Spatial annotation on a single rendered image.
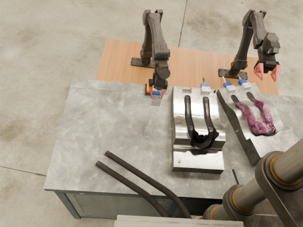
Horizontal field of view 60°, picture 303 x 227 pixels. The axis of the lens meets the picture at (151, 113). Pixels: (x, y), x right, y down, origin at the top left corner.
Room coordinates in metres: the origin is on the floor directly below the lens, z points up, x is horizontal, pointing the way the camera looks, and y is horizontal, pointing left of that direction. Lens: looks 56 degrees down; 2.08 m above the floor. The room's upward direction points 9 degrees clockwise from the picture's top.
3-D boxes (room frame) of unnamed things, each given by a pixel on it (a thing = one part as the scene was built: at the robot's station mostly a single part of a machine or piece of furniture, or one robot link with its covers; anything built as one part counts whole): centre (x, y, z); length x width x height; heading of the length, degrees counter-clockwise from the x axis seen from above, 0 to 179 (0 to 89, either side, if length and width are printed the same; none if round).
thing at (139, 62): (1.25, 0.09, 0.84); 0.20 x 0.07 x 0.08; 93
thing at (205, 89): (1.06, -0.29, 0.89); 0.13 x 0.05 x 0.05; 6
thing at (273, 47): (1.00, -0.52, 1.25); 0.07 x 0.06 x 0.11; 92
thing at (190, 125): (0.80, -0.27, 0.92); 0.35 x 0.16 x 0.09; 6
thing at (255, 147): (0.90, -0.60, 0.86); 0.50 x 0.26 x 0.11; 23
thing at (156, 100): (0.90, -0.01, 0.93); 0.13 x 0.05 x 0.05; 5
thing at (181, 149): (0.78, -0.26, 0.87); 0.50 x 0.26 x 0.14; 6
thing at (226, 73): (1.28, -0.51, 0.84); 0.20 x 0.07 x 0.08; 93
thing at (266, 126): (0.90, -0.60, 0.90); 0.26 x 0.18 x 0.08; 23
